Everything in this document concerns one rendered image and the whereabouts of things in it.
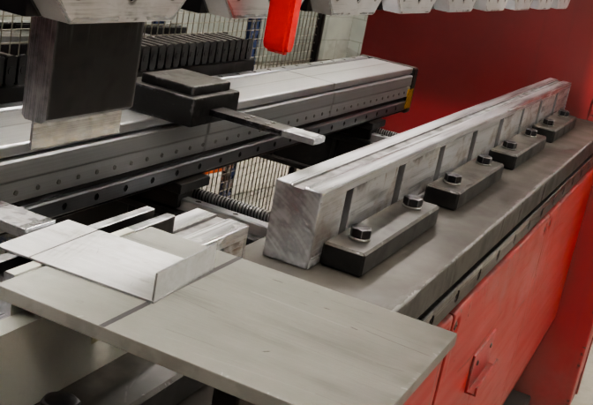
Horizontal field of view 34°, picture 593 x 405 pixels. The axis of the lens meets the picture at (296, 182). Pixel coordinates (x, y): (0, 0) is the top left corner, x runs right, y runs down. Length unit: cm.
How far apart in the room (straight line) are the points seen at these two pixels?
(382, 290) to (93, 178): 36
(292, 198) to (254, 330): 48
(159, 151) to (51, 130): 59
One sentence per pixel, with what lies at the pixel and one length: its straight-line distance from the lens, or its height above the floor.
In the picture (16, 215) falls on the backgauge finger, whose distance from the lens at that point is 76.
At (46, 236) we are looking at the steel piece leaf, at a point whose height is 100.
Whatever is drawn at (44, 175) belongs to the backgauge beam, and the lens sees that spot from 108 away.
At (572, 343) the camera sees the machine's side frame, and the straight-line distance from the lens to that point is 289.
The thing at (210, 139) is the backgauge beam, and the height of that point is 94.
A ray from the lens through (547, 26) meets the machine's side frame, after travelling 275.
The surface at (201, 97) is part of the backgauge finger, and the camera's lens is 122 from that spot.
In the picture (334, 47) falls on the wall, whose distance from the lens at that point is 915.
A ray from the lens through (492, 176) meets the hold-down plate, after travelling 169.
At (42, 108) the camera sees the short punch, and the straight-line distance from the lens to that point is 65.
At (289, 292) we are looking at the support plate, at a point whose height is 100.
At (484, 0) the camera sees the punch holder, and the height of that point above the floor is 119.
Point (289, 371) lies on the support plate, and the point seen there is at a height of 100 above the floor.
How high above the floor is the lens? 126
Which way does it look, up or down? 15 degrees down
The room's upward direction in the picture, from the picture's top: 11 degrees clockwise
